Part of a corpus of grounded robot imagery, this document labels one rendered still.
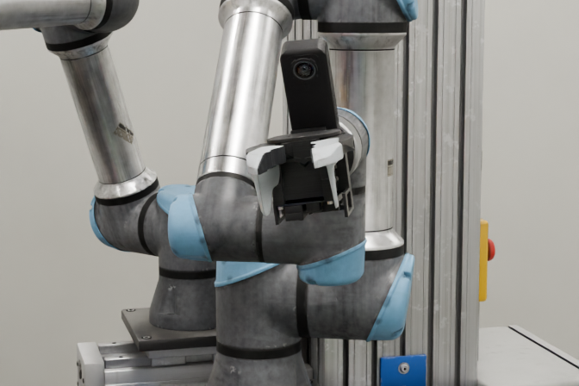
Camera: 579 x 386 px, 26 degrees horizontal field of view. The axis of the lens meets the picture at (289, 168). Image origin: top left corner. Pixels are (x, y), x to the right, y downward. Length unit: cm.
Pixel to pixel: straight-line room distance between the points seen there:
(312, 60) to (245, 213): 26
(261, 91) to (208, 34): 336
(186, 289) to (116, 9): 50
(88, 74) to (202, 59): 275
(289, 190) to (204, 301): 97
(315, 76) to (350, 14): 39
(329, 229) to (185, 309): 81
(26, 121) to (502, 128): 187
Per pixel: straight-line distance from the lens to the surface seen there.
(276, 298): 165
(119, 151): 218
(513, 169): 477
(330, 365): 190
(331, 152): 110
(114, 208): 221
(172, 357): 216
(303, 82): 121
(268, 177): 115
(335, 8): 160
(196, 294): 214
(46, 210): 512
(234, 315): 167
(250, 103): 148
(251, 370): 168
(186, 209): 140
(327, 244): 137
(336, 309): 164
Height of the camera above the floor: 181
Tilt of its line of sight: 8 degrees down
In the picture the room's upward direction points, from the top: straight up
